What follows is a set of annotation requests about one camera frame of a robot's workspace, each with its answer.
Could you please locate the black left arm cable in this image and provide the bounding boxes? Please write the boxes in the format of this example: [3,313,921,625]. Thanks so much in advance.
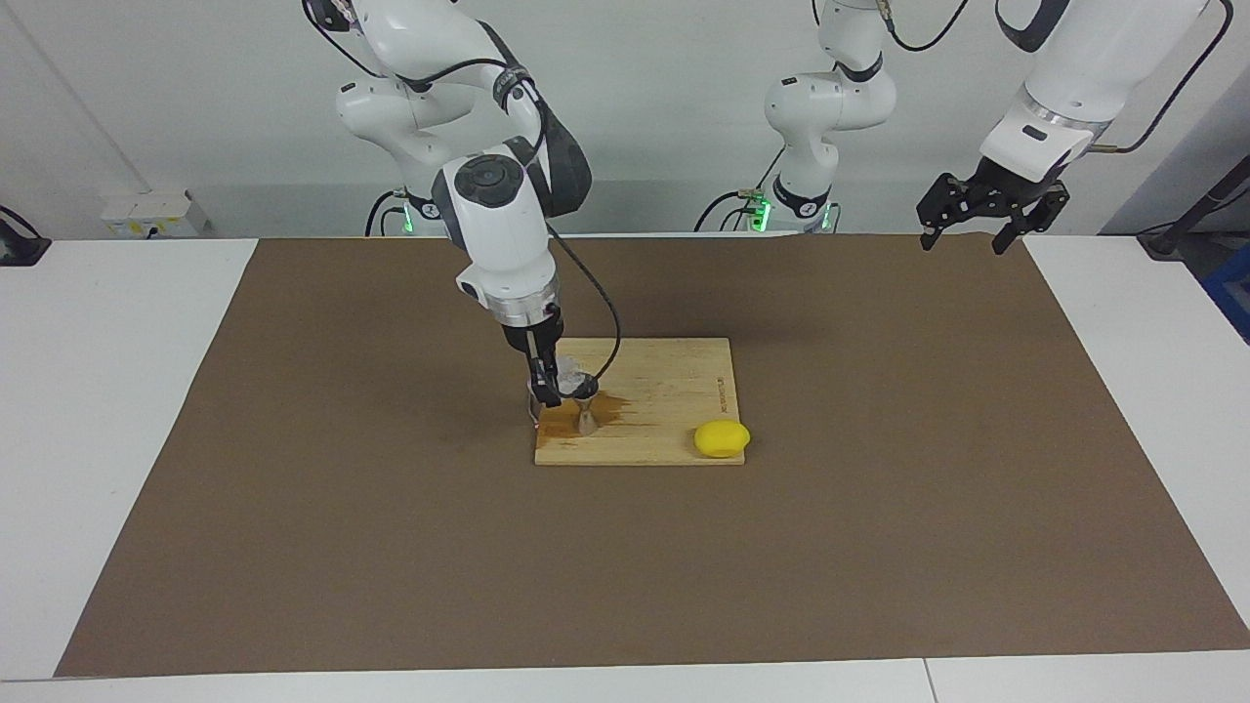
[874,0,1234,155]

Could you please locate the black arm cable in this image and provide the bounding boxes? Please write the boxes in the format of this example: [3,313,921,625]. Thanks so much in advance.
[303,0,623,382]
[874,0,1234,155]

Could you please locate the black stand pole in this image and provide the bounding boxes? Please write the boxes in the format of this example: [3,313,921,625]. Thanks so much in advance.
[1138,156,1250,260]

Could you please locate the black base cable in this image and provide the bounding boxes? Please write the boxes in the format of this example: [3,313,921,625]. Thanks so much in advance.
[365,188,411,237]
[694,146,787,233]

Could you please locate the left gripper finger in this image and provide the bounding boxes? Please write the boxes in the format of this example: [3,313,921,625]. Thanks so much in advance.
[918,174,978,252]
[992,186,1069,256]

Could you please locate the black stand foot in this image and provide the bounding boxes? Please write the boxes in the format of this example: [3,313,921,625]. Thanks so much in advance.
[0,205,52,267]

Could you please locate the yellow lemon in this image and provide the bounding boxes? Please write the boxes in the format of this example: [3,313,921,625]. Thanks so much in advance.
[693,419,752,459]

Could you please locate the white power strip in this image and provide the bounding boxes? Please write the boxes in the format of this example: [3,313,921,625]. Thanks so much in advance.
[101,190,208,239]

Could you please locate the metal jigger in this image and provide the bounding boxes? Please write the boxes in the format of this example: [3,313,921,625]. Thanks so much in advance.
[566,381,601,436]

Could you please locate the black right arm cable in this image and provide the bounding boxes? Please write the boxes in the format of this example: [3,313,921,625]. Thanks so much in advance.
[303,0,623,382]

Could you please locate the brown table mat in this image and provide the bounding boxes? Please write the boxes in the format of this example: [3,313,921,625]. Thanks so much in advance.
[54,232,1250,679]

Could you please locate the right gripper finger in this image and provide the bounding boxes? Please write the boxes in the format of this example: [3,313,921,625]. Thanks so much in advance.
[529,355,563,409]

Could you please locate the wooden cutting board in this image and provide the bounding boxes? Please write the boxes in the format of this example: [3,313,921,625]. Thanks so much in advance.
[528,338,746,467]

